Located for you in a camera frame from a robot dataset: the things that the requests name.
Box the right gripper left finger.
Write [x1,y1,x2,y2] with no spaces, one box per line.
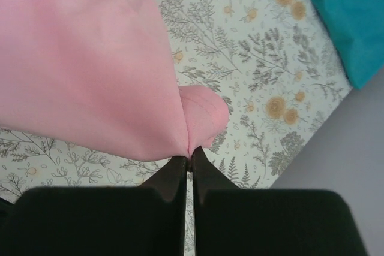
[140,156,187,203]

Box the folded teal t shirt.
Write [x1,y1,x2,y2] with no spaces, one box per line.
[311,0,383,89]

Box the pink t shirt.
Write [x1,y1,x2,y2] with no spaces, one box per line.
[1,0,229,161]

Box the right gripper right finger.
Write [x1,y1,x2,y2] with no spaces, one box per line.
[191,146,239,202]

